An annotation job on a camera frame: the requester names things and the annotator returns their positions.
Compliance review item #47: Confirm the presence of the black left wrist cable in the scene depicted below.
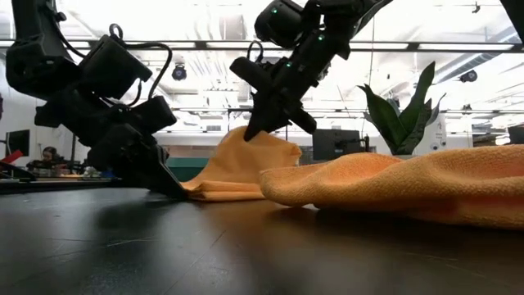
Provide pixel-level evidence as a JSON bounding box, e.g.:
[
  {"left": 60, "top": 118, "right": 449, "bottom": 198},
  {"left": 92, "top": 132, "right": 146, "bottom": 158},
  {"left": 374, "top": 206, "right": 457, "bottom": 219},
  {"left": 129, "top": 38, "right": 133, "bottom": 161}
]
[{"left": 108, "top": 23, "right": 173, "bottom": 102}]

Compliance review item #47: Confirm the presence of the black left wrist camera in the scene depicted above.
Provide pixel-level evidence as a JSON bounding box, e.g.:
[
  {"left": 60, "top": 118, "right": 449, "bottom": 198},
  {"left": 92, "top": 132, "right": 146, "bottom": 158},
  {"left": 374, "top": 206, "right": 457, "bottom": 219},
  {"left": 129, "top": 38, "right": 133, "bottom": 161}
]
[{"left": 79, "top": 34, "right": 153, "bottom": 99}]

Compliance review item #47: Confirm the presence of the person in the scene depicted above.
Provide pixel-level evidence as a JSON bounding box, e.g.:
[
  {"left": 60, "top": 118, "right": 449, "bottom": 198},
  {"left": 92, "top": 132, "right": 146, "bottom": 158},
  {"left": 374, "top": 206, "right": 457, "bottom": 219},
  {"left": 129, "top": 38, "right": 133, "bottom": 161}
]
[{"left": 42, "top": 146, "right": 59, "bottom": 165}]

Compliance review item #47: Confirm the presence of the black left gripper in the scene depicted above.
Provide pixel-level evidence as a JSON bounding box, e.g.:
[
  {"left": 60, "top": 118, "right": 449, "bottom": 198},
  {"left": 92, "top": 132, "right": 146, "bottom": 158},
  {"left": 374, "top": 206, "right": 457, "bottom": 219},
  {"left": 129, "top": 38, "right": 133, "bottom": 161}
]
[{"left": 34, "top": 88, "right": 187, "bottom": 201}]

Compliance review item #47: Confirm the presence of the red object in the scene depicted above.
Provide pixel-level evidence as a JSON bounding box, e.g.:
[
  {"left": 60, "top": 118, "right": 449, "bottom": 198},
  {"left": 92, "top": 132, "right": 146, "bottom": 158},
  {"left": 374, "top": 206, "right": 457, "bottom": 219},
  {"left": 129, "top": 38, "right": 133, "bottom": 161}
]
[{"left": 0, "top": 149, "right": 25, "bottom": 165}]

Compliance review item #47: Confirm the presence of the white machine housing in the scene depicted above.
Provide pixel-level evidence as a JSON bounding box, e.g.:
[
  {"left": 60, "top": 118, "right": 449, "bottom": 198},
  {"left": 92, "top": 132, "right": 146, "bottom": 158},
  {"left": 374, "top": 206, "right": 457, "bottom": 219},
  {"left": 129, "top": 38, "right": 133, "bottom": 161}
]
[{"left": 427, "top": 113, "right": 449, "bottom": 155}]

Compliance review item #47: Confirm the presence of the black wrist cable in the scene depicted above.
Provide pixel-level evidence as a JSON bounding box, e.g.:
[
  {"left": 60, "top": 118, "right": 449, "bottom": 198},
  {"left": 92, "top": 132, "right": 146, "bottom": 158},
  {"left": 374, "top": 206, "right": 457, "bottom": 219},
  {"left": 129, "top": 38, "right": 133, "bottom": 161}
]
[
  {"left": 108, "top": 23, "right": 173, "bottom": 102},
  {"left": 246, "top": 39, "right": 265, "bottom": 62}
]

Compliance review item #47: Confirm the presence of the green snake plant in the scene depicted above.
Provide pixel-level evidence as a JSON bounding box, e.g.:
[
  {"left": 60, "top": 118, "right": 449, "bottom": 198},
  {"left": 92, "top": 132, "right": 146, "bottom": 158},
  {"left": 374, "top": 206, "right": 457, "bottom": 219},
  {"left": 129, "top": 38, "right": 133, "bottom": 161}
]
[{"left": 358, "top": 61, "right": 447, "bottom": 157}]

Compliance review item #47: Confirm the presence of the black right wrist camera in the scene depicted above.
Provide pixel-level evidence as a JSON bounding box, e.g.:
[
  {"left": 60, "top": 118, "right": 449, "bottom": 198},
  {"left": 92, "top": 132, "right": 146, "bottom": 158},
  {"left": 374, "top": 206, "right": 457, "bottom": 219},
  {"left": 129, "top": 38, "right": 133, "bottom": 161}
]
[{"left": 254, "top": 0, "right": 306, "bottom": 48}]

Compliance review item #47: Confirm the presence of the black angled stand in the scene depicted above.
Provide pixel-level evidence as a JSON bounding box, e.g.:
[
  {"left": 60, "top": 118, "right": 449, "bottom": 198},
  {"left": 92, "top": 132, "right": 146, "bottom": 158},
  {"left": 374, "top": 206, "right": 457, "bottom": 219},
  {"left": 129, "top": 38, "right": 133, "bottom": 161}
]
[{"left": 0, "top": 161, "right": 38, "bottom": 181}]

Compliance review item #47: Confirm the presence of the black computer monitor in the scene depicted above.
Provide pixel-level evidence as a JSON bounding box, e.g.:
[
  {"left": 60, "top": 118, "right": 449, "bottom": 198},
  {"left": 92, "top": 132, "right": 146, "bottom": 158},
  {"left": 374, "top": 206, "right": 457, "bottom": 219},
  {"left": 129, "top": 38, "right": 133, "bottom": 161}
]
[
  {"left": 508, "top": 125, "right": 524, "bottom": 147},
  {"left": 4, "top": 129, "right": 31, "bottom": 157},
  {"left": 311, "top": 129, "right": 372, "bottom": 161}
]

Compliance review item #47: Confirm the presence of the dark orange microfiber towel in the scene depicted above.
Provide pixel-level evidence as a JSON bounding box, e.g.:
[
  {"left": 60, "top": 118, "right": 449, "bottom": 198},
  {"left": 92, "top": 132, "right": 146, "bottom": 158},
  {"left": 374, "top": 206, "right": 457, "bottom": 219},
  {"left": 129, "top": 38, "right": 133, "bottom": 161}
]
[{"left": 258, "top": 143, "right": 524, "bottom": 229}]

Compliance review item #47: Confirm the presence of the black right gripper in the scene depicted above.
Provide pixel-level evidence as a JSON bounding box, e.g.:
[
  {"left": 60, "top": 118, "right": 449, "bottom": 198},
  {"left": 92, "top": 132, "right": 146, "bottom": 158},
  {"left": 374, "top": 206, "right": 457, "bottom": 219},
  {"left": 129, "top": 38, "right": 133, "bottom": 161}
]
[{"left": 229, "top": 43, "right": 332, "bottom": 143}]

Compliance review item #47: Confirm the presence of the teal plastic bin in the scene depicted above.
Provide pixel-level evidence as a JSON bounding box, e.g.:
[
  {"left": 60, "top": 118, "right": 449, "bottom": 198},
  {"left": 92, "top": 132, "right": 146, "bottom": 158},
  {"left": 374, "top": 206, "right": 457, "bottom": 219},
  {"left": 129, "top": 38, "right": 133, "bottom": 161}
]
[{"left": 165, "top": 157, "right": 210, "bottom": 183}]

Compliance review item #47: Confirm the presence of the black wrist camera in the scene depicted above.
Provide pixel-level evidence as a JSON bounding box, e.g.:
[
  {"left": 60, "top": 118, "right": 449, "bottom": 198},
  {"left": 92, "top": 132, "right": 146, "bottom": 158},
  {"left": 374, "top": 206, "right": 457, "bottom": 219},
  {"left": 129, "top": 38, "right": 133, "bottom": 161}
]
[
  {"left": 254, "top": 0, "right": 306, "bottom": 48},
  {"left": 79, "top": 34, "right": 153, "bottom": 99}
]

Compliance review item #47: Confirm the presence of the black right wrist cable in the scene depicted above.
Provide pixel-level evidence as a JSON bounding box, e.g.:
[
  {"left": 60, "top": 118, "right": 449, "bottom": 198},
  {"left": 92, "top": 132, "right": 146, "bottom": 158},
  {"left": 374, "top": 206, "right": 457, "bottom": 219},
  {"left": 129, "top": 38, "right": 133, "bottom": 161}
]
[{"left": 246, "top": 39, "right": 265, "bottom": 62}]

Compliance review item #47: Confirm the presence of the light orange microfiber towel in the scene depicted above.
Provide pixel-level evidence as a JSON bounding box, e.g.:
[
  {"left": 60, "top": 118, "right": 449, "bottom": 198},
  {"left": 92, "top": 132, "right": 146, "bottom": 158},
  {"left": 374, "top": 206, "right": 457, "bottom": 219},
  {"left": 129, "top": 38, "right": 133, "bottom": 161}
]
[{"left": 182, "top": 125, "right": 303, "bottom": 202}]

